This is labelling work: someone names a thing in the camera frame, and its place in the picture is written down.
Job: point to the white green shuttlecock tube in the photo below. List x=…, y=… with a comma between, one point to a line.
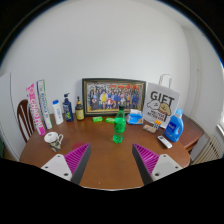
x=44, y=103

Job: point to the white radiator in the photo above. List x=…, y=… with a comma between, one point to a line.
x=208, y=150

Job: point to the small orange white packet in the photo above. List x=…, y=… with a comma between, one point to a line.
x=157, y=124

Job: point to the green plastic drink bottle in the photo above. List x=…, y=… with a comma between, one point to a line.
x=119, y=126

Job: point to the blue detergent bottle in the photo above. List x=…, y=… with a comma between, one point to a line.
x=173, y=128

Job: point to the white bottle with blue cap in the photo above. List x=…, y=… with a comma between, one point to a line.
x=58, y=113

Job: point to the dark blue pump bottle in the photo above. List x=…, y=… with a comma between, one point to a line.
x=68, y=111

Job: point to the flat round red coaster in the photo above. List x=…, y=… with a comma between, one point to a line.
x=78, y=145

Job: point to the small beige packet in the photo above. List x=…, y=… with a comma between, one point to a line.
x=149, y=128

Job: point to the yellow dark pump bottle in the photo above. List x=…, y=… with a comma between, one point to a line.
x=79, y=112

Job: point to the blue tissue pack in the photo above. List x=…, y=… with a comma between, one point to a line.
x=134, y=118

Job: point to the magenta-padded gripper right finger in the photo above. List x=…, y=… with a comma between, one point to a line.
x=146, y=156

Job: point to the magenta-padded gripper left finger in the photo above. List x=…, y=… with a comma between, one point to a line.
x=77, y=156

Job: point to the white patterned mug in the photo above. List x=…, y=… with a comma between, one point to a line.
x=53, y=140

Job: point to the white paper gift bag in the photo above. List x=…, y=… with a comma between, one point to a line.
x=161, y=100

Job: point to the framed group photo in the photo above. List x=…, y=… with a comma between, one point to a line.
x=113, y=96

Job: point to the brown wooden chair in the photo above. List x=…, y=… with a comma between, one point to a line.
x=24, y=120

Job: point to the white remote control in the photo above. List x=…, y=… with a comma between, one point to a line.
x=164, y=142

